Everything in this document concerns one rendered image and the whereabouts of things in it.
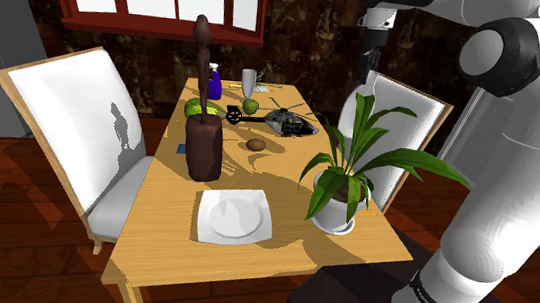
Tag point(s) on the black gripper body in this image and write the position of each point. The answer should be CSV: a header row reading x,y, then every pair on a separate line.
x,y
375,39

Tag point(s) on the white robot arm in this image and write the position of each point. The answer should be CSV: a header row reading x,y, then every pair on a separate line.
x,y
505,201

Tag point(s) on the black toy helicopter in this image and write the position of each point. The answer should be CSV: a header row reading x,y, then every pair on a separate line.
x,y
288,121

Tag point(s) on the grey goblet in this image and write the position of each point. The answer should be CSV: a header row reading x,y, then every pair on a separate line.
x,y
248,80

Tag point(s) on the green apple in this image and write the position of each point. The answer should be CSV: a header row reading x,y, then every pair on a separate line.
x,y
251,106

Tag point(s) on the brown kiwi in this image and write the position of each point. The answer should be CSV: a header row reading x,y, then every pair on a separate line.
x,y
255,144

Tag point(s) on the blue spray bottle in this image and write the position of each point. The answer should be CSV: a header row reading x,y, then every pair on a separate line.
x,y
215,87

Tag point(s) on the yellow pencil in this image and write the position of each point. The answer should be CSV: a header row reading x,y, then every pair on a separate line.
x,y
368,213

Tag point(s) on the green plant in white pot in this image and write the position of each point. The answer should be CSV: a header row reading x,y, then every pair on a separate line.
x,y
335,210

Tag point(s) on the green and yellow melon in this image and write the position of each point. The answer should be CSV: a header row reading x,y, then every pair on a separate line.
x,y
193,108

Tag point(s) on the tall brown wooden statue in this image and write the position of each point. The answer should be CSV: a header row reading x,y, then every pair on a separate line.
x,y
203,147

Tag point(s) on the small blue card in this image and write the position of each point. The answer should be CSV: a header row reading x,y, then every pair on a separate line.
x,y
181,149

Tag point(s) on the white square plate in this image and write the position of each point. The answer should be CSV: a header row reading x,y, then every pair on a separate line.
x,y
235,216

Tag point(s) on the dark robot stand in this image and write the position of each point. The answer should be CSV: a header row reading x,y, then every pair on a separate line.
x,y
350,295

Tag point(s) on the light wooden table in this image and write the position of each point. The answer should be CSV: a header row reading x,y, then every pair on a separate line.
x,y
170,230

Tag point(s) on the white chair with wooden frame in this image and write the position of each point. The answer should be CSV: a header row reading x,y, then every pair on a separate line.
x,y
411,126
72,119

